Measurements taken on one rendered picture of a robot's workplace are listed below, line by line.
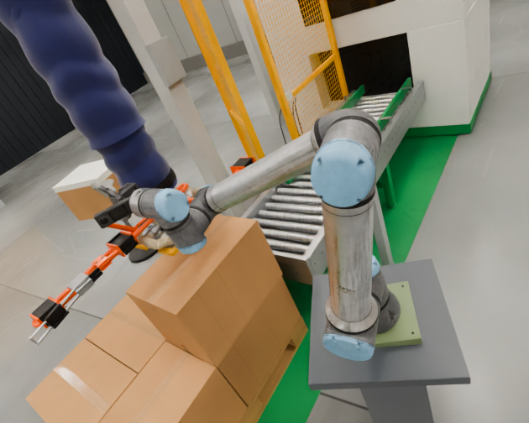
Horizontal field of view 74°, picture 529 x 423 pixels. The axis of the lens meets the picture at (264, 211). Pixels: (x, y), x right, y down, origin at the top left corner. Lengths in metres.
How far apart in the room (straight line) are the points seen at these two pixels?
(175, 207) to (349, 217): 0.49
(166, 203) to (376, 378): 0.86
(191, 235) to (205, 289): 0.58
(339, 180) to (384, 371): 0.81
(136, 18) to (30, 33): 1.54
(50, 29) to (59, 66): 0.11
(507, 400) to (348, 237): 1.49
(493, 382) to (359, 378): 0.97
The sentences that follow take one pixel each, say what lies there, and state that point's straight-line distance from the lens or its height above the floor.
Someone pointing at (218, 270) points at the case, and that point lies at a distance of 1.63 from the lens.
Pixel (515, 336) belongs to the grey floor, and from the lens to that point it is 2.30.
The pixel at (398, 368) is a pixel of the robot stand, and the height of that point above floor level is 0.75.
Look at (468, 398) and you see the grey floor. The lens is 2.12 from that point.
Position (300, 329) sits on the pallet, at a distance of 2.33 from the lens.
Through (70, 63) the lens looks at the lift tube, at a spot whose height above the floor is 1.88.
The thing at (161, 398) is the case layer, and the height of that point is 0.54.
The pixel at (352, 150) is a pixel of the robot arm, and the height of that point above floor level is 1.60.
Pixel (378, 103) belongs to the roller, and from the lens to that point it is 3.61.
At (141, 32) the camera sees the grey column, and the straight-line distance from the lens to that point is 2.87.
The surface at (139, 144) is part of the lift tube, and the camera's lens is 1.45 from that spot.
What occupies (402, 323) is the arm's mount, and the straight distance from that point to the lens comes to 1.37.
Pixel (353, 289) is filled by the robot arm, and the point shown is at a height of 1.20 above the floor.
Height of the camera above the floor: 1.90
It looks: 32 degrees down
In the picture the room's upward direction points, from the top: 24 degrees counter-clockwise
